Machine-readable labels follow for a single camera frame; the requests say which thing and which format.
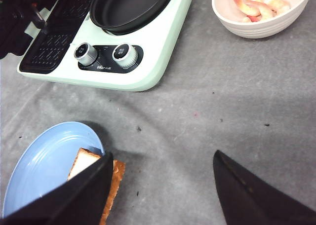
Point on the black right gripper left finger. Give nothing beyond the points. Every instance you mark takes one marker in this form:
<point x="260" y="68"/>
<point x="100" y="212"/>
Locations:
<point x="80" y="201"/>

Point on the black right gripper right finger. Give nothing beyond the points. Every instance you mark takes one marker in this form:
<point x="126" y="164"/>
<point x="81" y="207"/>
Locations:
<point x="247" y="200"/>

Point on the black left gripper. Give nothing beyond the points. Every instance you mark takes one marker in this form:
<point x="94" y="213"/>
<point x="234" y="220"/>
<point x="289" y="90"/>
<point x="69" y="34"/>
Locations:
<point x="15" y="17"/>

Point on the cream ceramic bowl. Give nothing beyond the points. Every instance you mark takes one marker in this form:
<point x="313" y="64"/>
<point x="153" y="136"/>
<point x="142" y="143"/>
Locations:
<point x="231" y="17"/>

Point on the pink cooked shrimp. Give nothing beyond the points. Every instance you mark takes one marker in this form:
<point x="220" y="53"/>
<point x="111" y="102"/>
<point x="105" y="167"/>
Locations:
<point x="261" y="10"/>

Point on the mint green breakfast maker base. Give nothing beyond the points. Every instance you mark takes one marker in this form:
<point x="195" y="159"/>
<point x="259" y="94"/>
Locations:
<point x="50" y="55"/>

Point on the blue plate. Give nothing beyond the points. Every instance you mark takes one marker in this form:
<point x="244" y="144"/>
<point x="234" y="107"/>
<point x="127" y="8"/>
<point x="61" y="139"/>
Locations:
<point x="46" y="163"/>

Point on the silver left control knob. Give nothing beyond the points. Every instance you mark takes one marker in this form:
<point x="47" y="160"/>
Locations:
<point x="86" y="54"/>

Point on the silver control knob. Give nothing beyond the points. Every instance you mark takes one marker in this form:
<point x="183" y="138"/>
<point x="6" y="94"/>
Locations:
<point x="125" y="55"/>
<point x="86" y="54"/>

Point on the black round frying pan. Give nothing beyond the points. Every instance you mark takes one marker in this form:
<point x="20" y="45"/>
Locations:
<point x="121" y="17"/>

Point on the grey tablecloth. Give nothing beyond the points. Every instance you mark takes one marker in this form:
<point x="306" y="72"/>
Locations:
<point x="253" y="99"/>

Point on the silver right control knob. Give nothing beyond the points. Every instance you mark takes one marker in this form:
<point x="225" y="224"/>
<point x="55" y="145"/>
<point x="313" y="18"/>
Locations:
<point x="125" y="55"/>

